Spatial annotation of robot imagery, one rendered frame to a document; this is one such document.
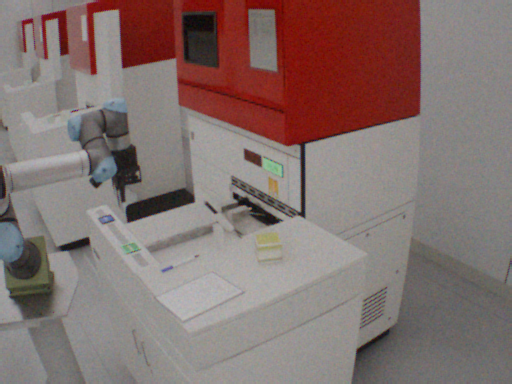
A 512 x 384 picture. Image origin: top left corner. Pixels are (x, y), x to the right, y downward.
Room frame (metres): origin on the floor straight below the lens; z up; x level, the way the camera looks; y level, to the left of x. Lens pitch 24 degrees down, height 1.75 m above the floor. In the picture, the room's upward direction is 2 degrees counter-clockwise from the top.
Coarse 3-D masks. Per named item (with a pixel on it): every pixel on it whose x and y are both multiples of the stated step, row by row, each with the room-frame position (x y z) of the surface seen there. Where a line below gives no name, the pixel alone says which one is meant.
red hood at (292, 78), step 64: (192, 0) 2.04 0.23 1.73; (256, 0) 1.65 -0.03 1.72; (320, 0) 1.62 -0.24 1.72; (384, 0) 1.81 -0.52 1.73; (192, 64) 2.06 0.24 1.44; (256, 64) 1.66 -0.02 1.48; (320, 64) 1.62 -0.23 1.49; (384, 64) 1.80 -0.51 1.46; (256, 128) 1.67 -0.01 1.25; (320, 128) 1.61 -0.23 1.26
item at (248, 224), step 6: (216, 210) 1.81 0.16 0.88; (246, 216) 1.74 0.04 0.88; (234, 222) 1.69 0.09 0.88; (240, 222) 1.69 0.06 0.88; (246, 222) 1.69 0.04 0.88; (252, 222) 1.68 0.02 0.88; (258, 222) 1.68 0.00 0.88; (240, 228) 1.66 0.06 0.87; (246, 228) 1.64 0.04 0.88; (252, 228) 1.64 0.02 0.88; (258, 228) 1.63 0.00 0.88; (246, 234) 1.63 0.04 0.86
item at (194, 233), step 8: (208, 224) 1.74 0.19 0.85; (184, 232) 1.68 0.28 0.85; (192, 232) 1.68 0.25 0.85; (200, 232) 1.70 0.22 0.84; (208, 232) 1.72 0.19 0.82; (160, 240) 1.62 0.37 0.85; (168, 240) 1.62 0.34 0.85; (176, 240) 1.64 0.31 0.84; (184, 240) 1.66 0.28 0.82; (152, 248) 1.58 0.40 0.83; (160, 248) 1.60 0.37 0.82
